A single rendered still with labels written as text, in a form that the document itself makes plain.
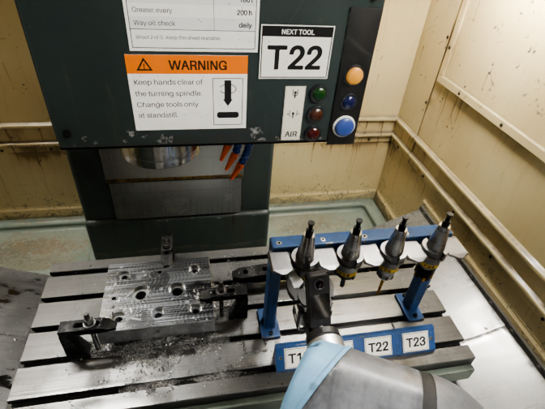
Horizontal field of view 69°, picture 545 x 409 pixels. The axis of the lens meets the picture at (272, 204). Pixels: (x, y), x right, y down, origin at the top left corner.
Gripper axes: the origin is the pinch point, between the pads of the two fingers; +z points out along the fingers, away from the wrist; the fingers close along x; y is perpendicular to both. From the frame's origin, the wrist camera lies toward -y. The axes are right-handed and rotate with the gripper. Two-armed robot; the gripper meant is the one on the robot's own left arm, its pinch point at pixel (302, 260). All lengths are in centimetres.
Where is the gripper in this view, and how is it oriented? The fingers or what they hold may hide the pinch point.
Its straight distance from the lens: 94.5
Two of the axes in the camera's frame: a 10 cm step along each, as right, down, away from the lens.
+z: -1.8, -6.3, 7.5
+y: -0.8, 7.7, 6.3
